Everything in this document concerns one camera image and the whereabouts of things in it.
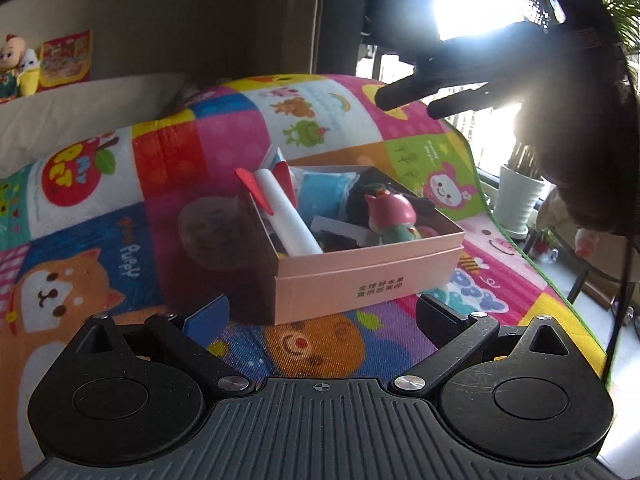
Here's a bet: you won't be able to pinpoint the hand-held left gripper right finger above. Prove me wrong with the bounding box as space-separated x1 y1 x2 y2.
392 294 577 399

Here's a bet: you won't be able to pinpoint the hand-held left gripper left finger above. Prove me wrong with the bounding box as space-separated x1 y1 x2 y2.
75 294 255 399

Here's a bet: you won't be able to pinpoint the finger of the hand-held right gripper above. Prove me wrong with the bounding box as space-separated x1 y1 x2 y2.
427 82 527 121
375 20 547 111

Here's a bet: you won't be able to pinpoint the pink cardboard box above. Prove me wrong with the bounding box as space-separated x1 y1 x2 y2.
245 164 466 326

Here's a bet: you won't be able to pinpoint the pink headed doll figure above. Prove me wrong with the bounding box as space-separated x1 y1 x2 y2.
362 186 420 250

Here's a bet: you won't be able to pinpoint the white pink pen toy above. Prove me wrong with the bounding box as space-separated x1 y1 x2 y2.
236 166 325 257

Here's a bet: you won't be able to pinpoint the blue white cotton pad packet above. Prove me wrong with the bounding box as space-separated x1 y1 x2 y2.
299 170 358 223

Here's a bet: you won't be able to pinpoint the dark hanging clothes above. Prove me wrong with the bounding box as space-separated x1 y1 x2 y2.
360 0 443 56

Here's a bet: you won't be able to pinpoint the white plant pot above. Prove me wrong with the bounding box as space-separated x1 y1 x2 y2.
495 164 547 240

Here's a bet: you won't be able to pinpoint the small potted plant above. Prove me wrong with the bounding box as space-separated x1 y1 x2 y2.
529 227 560 263

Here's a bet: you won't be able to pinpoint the green palm plant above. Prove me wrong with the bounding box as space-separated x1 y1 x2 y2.
517 0 640 61

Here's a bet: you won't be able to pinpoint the colourful printed play mat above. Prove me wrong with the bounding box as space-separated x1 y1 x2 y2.
0 74 608 480

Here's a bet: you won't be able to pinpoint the banana plush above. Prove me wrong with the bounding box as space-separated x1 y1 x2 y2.
16 49 42 97

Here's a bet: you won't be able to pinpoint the boy doll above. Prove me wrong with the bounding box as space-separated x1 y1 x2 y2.
0 32 27 102

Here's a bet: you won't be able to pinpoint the black cable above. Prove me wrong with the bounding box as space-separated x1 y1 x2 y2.
602 230 637 386

